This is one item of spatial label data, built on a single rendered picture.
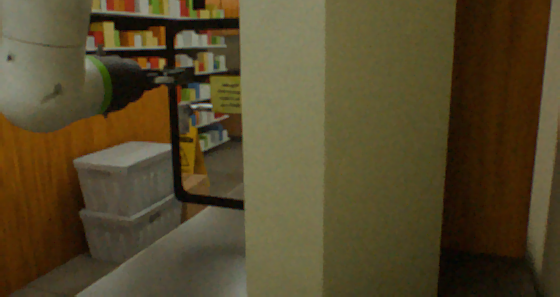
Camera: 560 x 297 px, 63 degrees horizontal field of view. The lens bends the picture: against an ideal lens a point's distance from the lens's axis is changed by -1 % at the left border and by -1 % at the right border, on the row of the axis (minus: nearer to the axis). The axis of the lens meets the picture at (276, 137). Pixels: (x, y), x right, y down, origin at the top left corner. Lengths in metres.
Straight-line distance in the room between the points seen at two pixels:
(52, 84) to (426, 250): 0.56
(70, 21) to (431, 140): 0.49
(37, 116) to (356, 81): 0.40
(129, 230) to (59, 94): 2.32
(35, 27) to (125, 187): 2.26
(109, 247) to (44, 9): 2.55
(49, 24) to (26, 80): 0.07
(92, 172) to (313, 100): 2.48
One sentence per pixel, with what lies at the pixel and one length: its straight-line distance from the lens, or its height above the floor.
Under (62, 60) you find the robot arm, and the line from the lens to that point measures 0.63.
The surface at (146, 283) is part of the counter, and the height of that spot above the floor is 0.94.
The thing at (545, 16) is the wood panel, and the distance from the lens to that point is 0.91.
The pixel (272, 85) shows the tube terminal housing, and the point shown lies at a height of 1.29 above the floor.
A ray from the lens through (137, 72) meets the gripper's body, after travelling 0.78.
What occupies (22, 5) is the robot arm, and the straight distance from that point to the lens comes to 0.63.
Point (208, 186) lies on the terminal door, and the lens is 1.01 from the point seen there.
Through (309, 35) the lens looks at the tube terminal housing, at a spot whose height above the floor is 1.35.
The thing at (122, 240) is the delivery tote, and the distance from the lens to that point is 2.99.
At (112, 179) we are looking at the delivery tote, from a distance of 2.88.
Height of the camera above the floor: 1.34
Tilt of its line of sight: 12 degrees down
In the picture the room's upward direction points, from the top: 1 degrees counter-clockwise
